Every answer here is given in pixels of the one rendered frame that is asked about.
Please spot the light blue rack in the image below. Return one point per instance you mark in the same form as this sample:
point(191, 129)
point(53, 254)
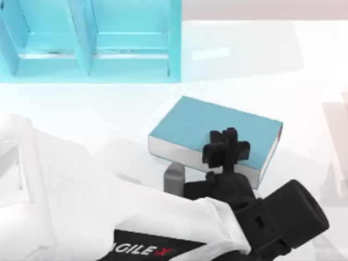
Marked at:
point(130, 40)

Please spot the blue book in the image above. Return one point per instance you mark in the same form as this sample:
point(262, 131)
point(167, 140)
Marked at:
point(190, 122)

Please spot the pale grey rounded box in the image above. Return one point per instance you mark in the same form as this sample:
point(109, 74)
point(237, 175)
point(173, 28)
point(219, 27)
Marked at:
point(174, 179)

